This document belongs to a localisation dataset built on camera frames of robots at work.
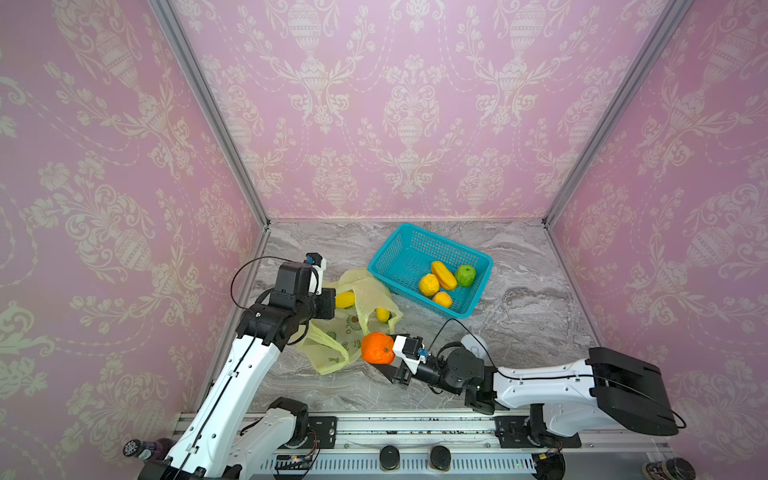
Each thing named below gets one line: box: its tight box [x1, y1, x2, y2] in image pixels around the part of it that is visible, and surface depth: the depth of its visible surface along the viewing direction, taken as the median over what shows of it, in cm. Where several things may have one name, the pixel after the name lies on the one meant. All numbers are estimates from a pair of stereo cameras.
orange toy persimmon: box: [361, 332, 395, 365], surface depth 61 cm
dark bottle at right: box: [642, 457, 697, 480], surface depth 64 cm
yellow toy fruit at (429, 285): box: [419, 273, 440, 297], surface depth 98 cm
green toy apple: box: [455, 264, 477, 287], surface depth 100 cm
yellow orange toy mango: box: [431, 261, 457, 291], surface depth 101 cm
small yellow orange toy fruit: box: [432, 291, 453, 309], surface depth 95 cm
